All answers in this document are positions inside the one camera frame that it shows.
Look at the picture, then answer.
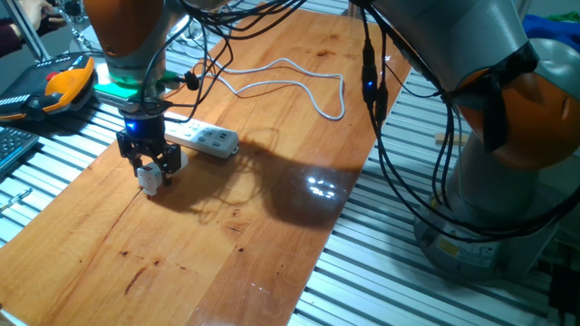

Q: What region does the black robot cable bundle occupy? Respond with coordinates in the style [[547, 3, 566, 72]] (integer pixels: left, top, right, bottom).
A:
[[140, 0, 580, 241]]

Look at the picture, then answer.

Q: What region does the brown wooden board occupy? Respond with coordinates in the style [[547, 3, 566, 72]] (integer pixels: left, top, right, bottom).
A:
[[0, 2, 425, 326]]

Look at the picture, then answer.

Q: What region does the white power strip cable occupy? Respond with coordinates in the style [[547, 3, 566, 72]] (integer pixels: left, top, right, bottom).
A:
[[198, 57, 346, 122]]

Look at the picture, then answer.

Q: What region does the white power strip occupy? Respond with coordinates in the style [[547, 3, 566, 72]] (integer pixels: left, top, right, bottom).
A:
[[162, 118, 240, 160]]

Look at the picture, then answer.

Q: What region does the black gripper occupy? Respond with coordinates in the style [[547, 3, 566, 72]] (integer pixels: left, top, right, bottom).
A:
[[116, 111, 182, 187]]

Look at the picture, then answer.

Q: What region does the white bulb holder with bulb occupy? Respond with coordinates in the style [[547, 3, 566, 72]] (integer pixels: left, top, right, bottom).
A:
[[137, 149, 189, 197]]

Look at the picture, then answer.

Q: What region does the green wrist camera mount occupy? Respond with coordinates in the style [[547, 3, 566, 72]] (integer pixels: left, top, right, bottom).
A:
[[92, 67, 182, 100]]

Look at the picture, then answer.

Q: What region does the blue bag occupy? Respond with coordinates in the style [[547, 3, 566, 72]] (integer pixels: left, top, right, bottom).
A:
[[523, 13, 580, 43]]

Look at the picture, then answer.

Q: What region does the orange and black teach pendant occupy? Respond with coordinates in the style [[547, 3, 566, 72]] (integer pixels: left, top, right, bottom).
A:
[[0, 53, 97, 122]]

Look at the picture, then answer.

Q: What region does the small metal hand tool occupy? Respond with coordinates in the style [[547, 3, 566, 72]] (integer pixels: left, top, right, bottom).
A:
[[0, 187, 34, 214]]

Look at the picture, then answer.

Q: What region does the bare person hand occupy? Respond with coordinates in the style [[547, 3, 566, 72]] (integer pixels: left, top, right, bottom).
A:
[[17, 0, 64, 28]]

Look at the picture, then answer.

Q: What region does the dark sleeved person forearm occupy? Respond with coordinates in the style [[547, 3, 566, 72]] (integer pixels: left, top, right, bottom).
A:
[[0, 17, 28, 59]]

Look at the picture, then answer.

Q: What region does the grey metal bar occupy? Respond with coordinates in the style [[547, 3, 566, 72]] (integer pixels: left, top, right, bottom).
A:
[[3, 0, 51, 62]]

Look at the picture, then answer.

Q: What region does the black keyboard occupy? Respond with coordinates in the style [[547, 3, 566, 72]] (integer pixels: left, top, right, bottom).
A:
[[0, 126, 41, 176]]

